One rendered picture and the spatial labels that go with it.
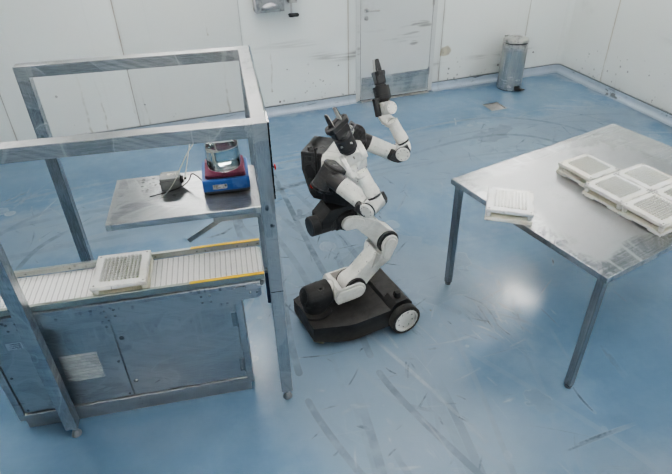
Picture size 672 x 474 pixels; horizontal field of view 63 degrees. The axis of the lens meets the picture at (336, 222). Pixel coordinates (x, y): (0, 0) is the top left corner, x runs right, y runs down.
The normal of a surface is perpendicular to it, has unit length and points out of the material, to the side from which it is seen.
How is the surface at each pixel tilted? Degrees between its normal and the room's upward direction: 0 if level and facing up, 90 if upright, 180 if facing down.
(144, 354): 90
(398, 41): 90
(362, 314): 0
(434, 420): 0
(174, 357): 90
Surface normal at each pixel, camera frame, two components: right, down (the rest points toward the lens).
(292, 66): 0.33, 0.52
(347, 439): -0.02, -0.83
